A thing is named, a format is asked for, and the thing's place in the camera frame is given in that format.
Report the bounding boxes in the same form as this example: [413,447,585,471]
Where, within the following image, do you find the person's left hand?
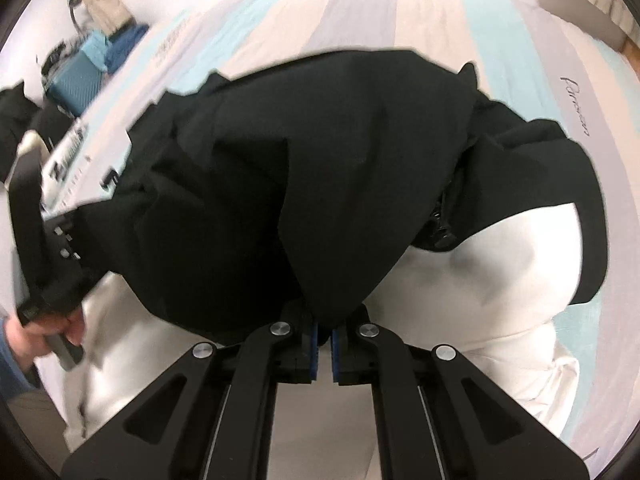
[2,308,86,373]

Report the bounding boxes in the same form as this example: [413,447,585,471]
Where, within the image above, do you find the black fleece jacket liner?
[73,50,608,344]

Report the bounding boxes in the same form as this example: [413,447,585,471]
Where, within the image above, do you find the striped pastel bed sheet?
[50,0,639,474]

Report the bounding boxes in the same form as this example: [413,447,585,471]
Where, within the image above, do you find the dark blue folded garment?
[104,24,149,76]

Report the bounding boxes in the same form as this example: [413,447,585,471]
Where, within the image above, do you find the white shell jacket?
[64,205,582,479]

